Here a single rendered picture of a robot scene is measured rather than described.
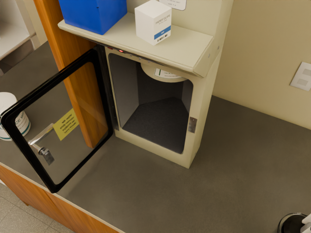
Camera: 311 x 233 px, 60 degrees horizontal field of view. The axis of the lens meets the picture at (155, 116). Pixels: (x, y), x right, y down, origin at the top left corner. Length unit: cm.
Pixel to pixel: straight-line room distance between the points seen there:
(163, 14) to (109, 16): 12
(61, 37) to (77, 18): 15
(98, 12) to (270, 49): 71
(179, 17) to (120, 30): 13
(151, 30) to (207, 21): 12
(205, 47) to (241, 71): 63
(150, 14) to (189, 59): 11
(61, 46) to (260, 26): 67
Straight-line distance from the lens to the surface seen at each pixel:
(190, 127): 82
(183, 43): 56
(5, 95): 118
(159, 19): 53
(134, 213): 95
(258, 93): 123
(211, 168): 104
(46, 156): 79
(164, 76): 75
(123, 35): 58
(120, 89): 91
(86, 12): 58
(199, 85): 69
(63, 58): 77
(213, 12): 57
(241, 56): 113
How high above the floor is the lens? 183
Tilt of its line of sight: 51 degrees down
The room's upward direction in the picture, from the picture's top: straight up
